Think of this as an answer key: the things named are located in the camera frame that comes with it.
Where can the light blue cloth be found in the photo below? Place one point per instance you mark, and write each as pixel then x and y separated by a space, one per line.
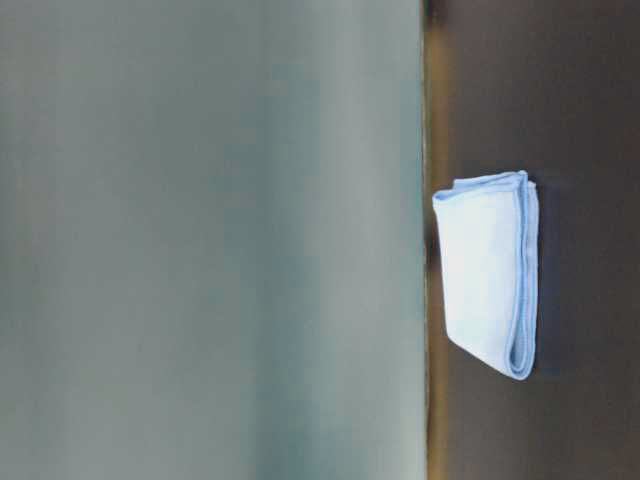
pixel 488 238

